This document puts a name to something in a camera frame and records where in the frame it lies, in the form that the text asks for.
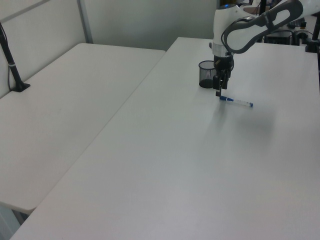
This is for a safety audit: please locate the black camera stand pole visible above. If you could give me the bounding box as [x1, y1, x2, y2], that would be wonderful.
[0, 21, 31, 93]

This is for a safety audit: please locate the black clamp stand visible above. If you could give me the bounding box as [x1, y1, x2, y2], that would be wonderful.
[304, 15, 320, 54]

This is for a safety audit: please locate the white device with black knob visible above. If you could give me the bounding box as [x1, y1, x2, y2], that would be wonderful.
[292, 21, 309, 40]

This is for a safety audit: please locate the black electronics box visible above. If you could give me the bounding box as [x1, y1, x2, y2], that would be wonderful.
[263, 29, 294, 45]

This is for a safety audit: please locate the black mesh pen cup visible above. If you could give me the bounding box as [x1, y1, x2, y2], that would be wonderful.
[198, 60, 217, 89]

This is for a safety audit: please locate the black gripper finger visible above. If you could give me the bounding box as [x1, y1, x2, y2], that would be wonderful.
[221, 69, 231, 91]
[212, 71, 223, 97]

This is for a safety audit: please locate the blue and white marker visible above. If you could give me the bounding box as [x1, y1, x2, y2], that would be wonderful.
[219, 95, 254, 109]

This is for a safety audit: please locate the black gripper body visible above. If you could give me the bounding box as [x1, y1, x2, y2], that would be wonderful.
[213, 55, 235, 76]

